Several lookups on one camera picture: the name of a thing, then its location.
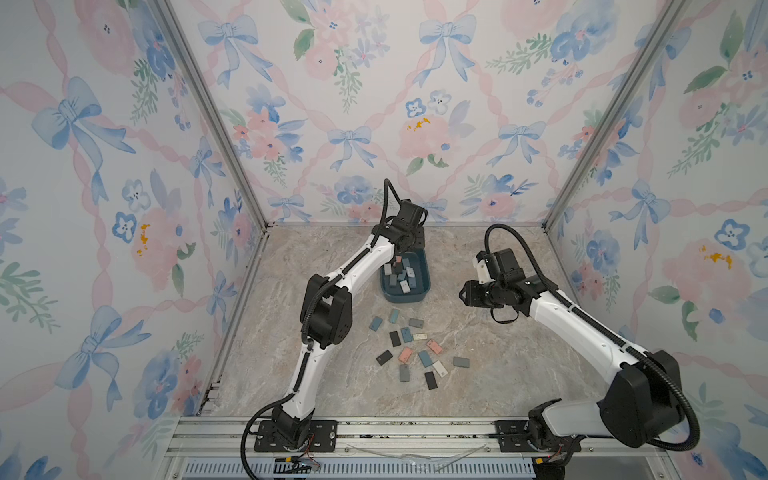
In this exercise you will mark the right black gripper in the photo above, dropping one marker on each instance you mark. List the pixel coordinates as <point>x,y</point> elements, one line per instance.
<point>470,293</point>

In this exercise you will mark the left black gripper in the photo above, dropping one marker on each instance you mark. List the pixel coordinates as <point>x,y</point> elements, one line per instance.
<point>420,244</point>

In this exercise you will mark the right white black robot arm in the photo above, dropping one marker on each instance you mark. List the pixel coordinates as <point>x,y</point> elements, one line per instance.
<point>644,404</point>

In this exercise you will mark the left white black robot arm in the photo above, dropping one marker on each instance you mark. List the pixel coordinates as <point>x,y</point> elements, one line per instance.
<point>326,318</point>

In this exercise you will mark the dark teal storage box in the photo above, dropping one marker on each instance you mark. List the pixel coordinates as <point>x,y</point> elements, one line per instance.
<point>406,279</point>

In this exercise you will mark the pink eraser right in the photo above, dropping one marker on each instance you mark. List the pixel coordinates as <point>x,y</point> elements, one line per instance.
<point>434,347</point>

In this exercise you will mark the pink eraser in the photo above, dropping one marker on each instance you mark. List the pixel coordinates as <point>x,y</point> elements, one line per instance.
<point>434,347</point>
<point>405,355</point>

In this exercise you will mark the grey eraser top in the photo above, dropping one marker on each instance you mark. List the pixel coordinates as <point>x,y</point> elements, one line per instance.
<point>416,323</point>

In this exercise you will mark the teal eraser lower centre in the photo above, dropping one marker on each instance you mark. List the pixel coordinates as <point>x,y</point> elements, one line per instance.
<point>425,359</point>

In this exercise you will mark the black eraser bottom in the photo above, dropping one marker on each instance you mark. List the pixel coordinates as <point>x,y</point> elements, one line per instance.
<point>430,380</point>

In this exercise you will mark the pink eraser centre lower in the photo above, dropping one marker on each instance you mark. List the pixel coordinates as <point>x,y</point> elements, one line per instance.
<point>405,355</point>

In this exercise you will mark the grey eraser bottom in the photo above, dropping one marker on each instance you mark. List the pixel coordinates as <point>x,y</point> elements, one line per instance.
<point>404,373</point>

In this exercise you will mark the black eraser tilted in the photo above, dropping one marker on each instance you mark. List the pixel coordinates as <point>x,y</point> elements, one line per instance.
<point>384,357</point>

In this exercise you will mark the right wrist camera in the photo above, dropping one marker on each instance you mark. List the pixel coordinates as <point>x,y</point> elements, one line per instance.
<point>481,266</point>

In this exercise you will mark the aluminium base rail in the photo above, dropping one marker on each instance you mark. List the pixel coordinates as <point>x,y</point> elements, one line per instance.
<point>399,448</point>

